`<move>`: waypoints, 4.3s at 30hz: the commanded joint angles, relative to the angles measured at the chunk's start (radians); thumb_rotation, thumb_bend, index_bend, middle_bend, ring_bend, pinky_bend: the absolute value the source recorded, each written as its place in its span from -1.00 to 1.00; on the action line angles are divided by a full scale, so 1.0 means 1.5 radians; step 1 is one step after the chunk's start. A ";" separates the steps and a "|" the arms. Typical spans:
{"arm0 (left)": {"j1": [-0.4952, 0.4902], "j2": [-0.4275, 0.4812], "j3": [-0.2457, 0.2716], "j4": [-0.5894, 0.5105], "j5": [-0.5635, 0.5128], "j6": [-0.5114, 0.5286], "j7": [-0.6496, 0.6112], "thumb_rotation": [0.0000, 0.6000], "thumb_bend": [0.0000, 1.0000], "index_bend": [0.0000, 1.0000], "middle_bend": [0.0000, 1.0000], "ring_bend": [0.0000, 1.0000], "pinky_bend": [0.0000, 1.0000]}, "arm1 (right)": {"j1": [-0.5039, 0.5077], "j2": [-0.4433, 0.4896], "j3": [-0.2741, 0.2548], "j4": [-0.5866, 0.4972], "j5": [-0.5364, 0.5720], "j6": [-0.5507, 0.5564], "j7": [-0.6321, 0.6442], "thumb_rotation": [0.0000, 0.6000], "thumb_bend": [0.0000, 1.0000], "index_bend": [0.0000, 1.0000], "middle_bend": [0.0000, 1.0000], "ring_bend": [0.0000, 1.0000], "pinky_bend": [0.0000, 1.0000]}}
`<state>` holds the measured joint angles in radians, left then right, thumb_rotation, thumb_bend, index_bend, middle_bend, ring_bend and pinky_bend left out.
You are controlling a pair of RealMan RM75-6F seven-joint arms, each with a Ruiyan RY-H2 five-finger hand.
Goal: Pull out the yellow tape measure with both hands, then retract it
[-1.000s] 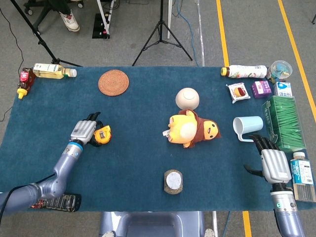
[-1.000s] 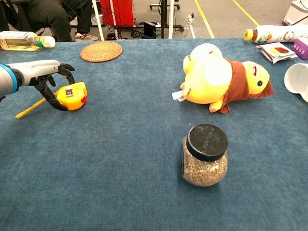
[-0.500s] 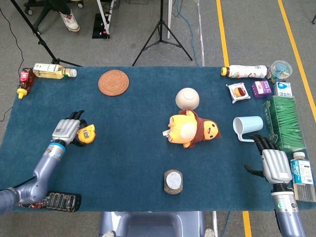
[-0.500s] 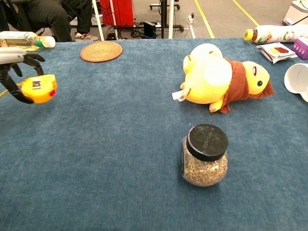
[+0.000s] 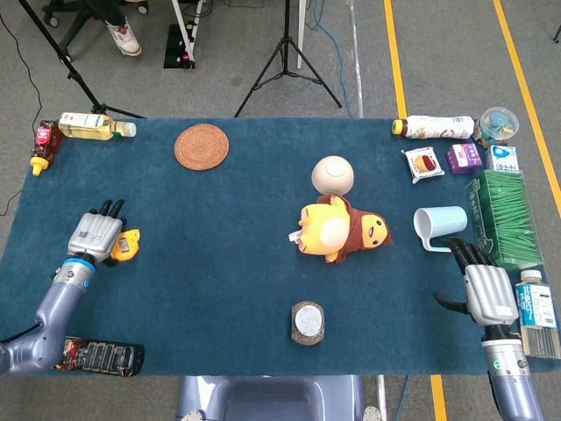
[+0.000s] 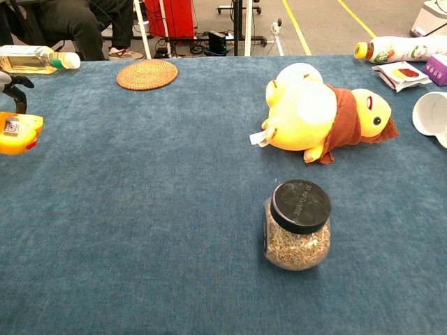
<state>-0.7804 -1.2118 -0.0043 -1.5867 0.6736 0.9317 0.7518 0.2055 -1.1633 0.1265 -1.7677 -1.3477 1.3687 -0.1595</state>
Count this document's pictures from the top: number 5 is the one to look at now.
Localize white labelled bottle yellow cap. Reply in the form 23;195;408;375
391;115;476;140

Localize light blue mug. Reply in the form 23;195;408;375
413;205;469;253

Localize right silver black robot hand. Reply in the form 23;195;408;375
433;236;521;328

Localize beige upturned bowl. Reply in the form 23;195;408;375
311;155;355;196

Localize purple small box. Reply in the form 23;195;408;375
445;143;484;175

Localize yellow tape measure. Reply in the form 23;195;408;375
109;226;142;264

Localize round woven rattan coaster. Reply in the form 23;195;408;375
174;123;231;171

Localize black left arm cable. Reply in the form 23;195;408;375
0;322;45;346

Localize blue carpet table mat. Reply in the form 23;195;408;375
0;117;561;378

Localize yellow plush toy brown hood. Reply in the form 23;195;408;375
288;192;394;264

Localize clear box of green sachets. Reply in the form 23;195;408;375
465;169;544;271

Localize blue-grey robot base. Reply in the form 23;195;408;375
174;375;386;421

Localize blue floor cable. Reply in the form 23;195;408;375
304;0;355;118

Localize clear round tub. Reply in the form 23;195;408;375
472;106;521;148

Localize clear bottle of yellow oil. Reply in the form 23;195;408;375
58;111;138;142

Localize honey bottle with yellow cap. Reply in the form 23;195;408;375
29;120;65;177

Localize person's dark trouser leg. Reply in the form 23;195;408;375
85;0;126;27

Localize white blue milk carton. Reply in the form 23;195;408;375
485;145;521;173

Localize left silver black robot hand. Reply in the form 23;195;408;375
65;199;128;268

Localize white snack packet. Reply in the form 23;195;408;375
401;146;445;185

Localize black camera tripod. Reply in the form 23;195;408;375
234;0;343;118

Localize white red sneaker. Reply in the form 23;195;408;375
103;16;144;57

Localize grain jar with black lid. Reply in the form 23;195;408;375
290;300;326;346

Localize black office chair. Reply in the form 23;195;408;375
41;0;150;62

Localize dark printed drink bottle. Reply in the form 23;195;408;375
52;336;146;378

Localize white metal frame leg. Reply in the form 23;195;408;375
170;0;196;57
296;0;307;70

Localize black power strip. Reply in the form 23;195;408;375
163;22;197;70

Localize black slanted light stand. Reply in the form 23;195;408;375
17;0;148;120

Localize black floor cable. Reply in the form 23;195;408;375
0;12;45;217

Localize clear water bottle blue label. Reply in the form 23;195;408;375
515;269;561;360

